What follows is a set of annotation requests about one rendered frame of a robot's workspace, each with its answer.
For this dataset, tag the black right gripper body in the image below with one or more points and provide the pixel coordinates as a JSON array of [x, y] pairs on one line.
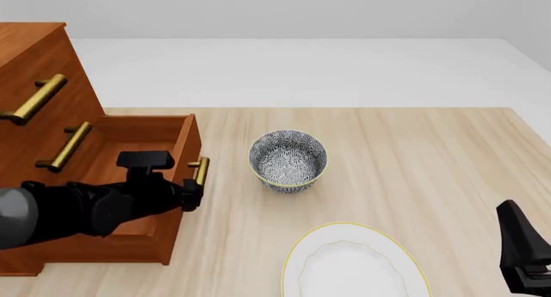
[[531, 279]]

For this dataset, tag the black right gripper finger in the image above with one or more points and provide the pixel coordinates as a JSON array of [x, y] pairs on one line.
[[521, 235]]

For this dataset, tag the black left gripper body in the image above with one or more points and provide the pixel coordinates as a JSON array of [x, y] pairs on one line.
[[192, 197]]

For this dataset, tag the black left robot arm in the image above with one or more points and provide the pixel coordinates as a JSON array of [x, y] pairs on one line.
[[103, 206]]

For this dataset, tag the wooden cabinet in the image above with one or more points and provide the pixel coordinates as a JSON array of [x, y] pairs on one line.
[[26, 45]]

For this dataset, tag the flat plate on black stalk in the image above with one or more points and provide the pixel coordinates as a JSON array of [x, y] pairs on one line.
[[144, 159]]

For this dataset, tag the blue patterned bowl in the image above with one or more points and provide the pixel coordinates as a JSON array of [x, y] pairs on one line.
[[287, 163]]

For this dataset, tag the white plate with yellow rim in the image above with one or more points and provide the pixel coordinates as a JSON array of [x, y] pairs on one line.
[[357, 268]]

